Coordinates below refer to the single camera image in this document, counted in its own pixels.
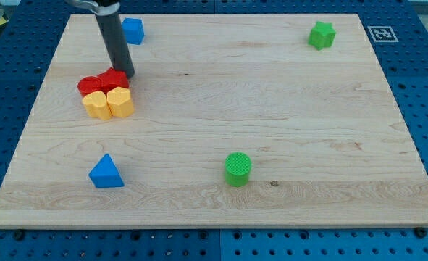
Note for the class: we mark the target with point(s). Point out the blue cube block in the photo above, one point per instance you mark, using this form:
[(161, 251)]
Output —
[(133, 30)]

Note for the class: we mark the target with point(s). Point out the light wooden board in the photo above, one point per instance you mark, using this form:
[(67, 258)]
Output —
[(328, 145)]

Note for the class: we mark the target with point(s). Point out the green cylinder block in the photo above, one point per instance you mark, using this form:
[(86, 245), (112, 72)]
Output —
[(237, 169)]

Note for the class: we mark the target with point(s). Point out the yellow hexagon block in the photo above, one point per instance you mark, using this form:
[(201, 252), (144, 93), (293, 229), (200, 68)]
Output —
[(120, 102)]

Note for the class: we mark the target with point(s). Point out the red pentagon block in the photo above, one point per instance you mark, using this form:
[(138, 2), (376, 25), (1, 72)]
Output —
[(111, 79)]

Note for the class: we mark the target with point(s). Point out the blue triangle block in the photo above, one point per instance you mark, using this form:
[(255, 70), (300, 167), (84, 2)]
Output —
[(105, 174)]

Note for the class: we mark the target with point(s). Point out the yellow heart block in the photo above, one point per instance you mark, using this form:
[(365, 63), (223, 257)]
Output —
[(96, 105)]

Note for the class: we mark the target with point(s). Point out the red cylinder block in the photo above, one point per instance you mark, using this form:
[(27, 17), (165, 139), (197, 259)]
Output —
[(89, 85)]

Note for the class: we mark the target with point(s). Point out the green star block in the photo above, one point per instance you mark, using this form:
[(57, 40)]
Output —
[(322, 35)]

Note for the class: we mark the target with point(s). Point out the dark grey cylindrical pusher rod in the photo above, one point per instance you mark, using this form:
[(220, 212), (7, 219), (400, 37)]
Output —
[(110, 26)]

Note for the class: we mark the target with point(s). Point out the silver metal clamp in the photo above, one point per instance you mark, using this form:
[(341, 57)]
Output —
[(94, 6)]

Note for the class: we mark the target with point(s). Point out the white fiducial marker tag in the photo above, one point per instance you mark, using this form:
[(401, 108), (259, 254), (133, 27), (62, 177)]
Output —
[(382, 34)]

